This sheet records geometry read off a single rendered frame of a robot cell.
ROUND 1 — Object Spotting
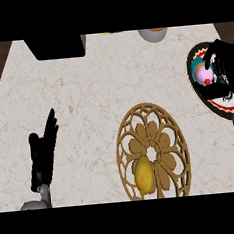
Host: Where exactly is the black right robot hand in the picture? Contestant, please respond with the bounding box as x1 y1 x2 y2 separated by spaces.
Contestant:
194 37 234 104

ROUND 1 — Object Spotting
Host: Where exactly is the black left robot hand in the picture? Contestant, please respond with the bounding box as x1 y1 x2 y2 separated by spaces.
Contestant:
23 107 65 194

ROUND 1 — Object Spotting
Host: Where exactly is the pink frosted cupcake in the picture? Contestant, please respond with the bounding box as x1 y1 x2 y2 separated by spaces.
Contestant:
189 55 217 87

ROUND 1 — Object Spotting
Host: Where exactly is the black patterned round plate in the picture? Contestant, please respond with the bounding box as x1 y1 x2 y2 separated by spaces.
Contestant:
184 39 234 125

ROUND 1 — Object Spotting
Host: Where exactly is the gold openwork round placemat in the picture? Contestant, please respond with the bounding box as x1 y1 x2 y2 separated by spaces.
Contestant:
111 98 194 203

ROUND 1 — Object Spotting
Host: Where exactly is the grey bowl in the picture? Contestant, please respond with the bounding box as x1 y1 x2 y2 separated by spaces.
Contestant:
136 26 170 45

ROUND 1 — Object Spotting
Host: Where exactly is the yellow lemon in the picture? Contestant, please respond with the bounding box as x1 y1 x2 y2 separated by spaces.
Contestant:
131 153 157 198

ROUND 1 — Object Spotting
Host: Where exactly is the black box appliance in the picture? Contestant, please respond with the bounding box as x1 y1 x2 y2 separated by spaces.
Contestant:
23 34 87 63

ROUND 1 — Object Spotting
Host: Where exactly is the yellow-green object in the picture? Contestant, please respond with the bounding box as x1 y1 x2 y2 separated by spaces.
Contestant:
102 30 124 36

